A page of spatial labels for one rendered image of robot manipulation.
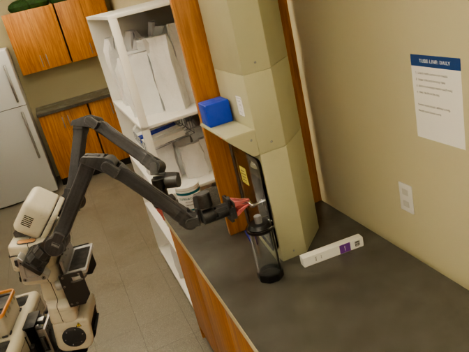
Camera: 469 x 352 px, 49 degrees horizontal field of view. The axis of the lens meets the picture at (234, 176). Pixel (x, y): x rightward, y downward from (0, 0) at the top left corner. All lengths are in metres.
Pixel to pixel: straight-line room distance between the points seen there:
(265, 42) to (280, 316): 0.95
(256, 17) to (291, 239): 0.87
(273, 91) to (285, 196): 0.41
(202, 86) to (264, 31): 0.44
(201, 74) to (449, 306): 1.27
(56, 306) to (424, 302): 1.52
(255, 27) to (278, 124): 0.36
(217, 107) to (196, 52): 0.27
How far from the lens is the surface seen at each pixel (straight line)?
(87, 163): 2.00
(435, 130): 1.75
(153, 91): 3.19
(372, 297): 1.87
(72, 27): 6.95
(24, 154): 6.77
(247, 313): 1.90
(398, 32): 1.78
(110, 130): 2.43
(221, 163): 2.29
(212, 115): 2.04
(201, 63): 2.19
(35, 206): 2.25
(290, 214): 2.07
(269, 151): 1.94
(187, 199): 2.71
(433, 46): 1.67
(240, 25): 1.84
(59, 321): 2.49
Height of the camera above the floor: 2.06
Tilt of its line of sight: 21 degrees down
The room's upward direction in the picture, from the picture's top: 13 degrees counter-clockwise
